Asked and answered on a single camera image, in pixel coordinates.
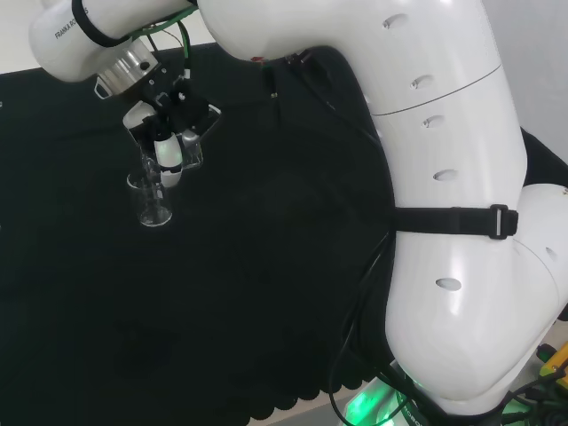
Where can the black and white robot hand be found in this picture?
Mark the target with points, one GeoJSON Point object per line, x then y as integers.
{"type": "Point", "coordinates": [168, 151]}

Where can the clear glass beaker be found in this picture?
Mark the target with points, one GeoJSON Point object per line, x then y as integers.
{"type": "Point", "coordinates": [155, 218]}
{"type": "Point", "coordinates": [194, 158]}

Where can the black table cloth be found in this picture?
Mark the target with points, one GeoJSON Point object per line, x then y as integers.
{"type": "Point", "coordinates": [222, 266]}

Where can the yellow stop button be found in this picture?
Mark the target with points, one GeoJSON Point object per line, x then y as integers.
{"type": "Point", "coordinates": [557, 361]}

